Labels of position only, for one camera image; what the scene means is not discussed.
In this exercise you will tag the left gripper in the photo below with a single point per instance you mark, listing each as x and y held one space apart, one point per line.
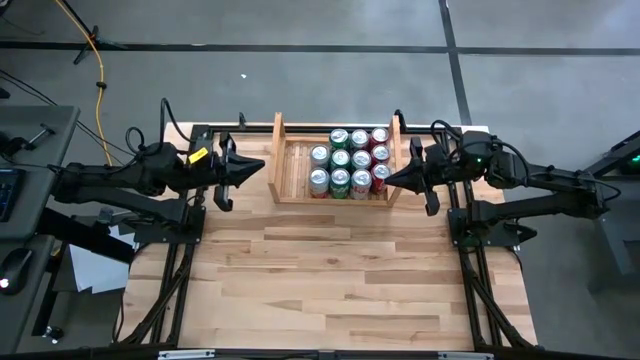
225 170

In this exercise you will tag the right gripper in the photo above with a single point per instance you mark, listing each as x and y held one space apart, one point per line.
442 165

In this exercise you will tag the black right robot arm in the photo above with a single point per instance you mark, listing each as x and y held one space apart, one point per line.
550 185

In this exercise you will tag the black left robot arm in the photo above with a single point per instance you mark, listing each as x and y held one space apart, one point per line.
125 175

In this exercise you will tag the wooden slatted shelf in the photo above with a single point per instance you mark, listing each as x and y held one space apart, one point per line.
295 170

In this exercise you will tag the yellow tape tag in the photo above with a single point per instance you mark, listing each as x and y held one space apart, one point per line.
198 155

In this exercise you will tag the small black clamp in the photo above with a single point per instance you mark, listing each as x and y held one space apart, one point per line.
242 120
400 116

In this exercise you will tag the black desk beam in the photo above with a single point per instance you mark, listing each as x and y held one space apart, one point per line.
85 237

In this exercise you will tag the white paper sheet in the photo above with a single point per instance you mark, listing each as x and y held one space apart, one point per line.
95 272

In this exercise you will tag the black bar with silver plates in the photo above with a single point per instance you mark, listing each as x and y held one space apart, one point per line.
320 356

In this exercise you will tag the grey metal table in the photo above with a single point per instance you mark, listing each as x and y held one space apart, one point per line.
602 235

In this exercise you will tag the grey desk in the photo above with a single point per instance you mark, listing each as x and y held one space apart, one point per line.
45 150

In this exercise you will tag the black tripod stand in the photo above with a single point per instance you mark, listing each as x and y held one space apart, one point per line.
92 37

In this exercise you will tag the black desk clamp tool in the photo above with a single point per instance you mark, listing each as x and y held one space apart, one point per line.
17 145

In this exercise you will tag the black keyboard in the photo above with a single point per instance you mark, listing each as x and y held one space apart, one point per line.
7 195

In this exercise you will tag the black computer mouse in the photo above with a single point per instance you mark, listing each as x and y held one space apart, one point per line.
17 267

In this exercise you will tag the small caster wheel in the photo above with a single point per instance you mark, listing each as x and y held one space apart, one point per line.
52 332

